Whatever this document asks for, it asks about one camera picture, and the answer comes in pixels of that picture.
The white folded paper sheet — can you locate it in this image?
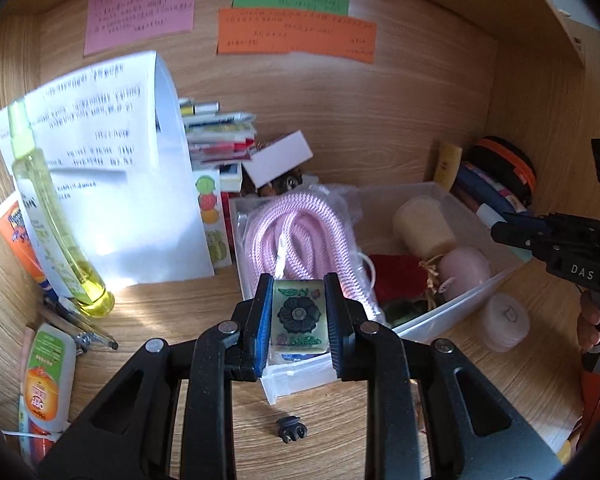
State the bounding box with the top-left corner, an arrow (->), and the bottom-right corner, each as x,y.
23,51 -> 214,292

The orange sticky note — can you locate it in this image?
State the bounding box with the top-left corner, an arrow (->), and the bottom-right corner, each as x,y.
218,8 -> 377,64

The fruit sticker sheet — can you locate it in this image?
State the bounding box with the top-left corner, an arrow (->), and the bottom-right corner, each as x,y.
193,169 -> 232,269

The cream candle cup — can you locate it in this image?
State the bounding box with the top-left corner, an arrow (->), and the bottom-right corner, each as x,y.
392,196 -> 457,260

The metal pen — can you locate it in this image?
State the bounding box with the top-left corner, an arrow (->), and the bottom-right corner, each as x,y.
42,296 -> 119,351

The red velvet pouch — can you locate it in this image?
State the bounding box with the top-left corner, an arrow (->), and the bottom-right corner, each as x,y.
370,255 -> 428,304

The white drawstring pouch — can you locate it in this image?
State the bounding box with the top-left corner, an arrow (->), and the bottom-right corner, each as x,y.
356,249 -> 379,312

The orange sunscreen tube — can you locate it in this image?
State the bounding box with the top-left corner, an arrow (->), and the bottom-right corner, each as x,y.
0,191 -> 52,292

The pink rope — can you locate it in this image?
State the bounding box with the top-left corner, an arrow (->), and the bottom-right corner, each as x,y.
239,183 -> 387,321

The orange label white tube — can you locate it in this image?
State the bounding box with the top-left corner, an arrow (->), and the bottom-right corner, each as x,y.
23,323 -> 76,434

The black orange round case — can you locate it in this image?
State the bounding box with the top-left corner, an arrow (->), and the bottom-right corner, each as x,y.
464,136 -> 538,208

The small white box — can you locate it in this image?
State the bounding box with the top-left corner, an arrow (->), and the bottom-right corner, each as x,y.
242,130 -> 313,188

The clear plastic storage bin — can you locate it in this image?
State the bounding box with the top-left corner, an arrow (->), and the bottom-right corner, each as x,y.
227,181 -> 527,406

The yellow spray bottle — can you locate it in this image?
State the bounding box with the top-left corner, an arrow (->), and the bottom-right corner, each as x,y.
7,99 -> 114,318

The pink sticky note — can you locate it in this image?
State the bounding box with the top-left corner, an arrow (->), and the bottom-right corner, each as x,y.
83,0 -> 195,56

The mint lip balm tube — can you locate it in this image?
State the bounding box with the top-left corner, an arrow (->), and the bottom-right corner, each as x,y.
508,246 -> 533,263

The small white round container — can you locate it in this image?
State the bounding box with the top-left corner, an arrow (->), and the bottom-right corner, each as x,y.
478,292 -> 530,353

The green sticky note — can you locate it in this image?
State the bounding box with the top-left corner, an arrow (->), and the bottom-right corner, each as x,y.
233,0 -> 350,16

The blue pencil pouch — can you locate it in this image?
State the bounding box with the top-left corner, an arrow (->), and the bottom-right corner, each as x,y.
454,162 -> 519,216

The black hair claw clip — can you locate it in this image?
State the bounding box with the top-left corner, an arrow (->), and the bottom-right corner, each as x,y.
276,415 -> 309,443

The person's right hand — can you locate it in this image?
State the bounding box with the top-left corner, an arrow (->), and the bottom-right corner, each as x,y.
577,290 -> 600,351

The blue razor blade box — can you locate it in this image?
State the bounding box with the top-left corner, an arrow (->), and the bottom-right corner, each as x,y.
268,350 -> 327,365

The stack of booklets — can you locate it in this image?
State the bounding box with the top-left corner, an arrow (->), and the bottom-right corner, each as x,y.
178,99 -> 257,193

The yellow small bottle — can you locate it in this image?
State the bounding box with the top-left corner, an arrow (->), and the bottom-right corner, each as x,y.
434,141 -> 463,192

